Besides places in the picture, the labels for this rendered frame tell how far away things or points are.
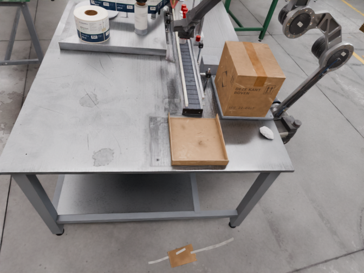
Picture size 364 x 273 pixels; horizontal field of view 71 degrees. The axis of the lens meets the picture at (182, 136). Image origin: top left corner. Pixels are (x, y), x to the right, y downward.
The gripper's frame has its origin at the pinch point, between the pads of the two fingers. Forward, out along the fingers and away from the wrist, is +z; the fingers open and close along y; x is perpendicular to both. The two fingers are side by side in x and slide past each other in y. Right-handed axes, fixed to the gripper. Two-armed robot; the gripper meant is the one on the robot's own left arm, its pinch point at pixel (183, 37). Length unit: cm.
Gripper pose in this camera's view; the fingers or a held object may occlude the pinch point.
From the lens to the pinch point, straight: 181.4
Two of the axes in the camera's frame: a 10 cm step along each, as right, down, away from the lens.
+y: -9.8, -0.2, -1.8
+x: -0.2, 10.0, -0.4
